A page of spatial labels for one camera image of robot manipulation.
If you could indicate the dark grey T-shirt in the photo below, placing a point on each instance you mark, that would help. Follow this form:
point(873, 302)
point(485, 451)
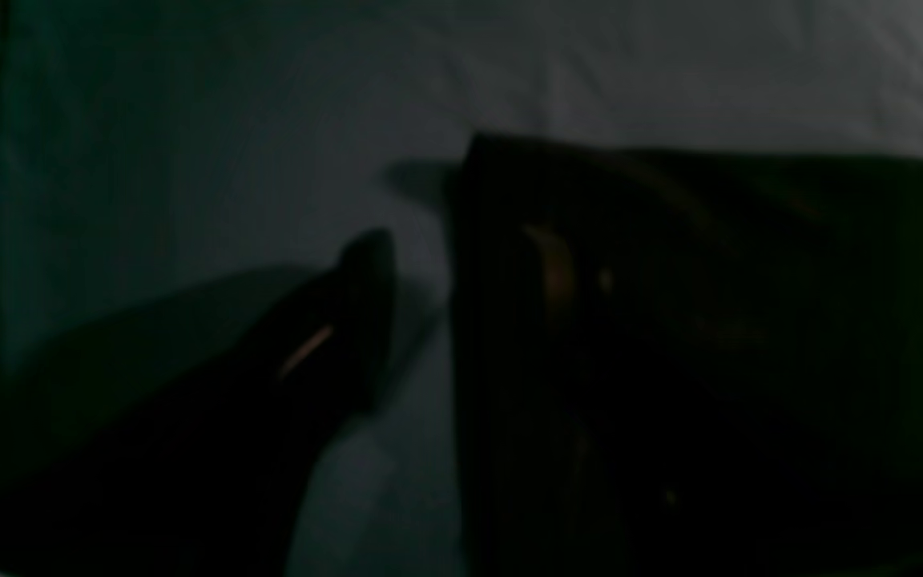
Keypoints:
point(675, 363)

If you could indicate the blue table cloth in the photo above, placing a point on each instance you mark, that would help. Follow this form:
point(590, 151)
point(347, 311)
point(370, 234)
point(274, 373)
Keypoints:
point(169, 170)

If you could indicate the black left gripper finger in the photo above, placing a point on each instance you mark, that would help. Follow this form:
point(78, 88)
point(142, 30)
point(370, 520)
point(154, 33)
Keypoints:
point(207, 477)

